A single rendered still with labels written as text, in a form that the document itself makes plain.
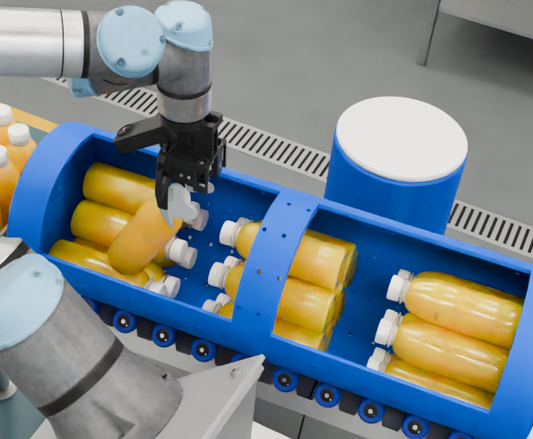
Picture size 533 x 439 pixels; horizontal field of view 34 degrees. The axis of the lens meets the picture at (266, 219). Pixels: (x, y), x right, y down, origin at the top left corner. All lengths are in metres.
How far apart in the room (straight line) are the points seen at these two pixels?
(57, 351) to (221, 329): 0.48
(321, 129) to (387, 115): 1.64
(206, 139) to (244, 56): 2.71
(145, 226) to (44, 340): 0.46
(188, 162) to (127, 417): 0.42
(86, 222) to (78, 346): 0.61
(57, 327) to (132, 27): 0.33
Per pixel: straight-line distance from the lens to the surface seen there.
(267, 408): 1.53
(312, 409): 1.50
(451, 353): 1.35
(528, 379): 1.30
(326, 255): 1.36
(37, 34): 0.98
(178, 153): 1.25
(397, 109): 1.94
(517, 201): 3.42
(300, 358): 1.36
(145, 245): 1.39
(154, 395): 0.98
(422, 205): 1.82
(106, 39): 0.97
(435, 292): 1.34
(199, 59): 1.14
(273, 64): 3.89
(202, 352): 1.50
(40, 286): 0.95
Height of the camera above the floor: 2.16
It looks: 44 degrees down
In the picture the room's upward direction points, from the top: 6 degrees clockwise
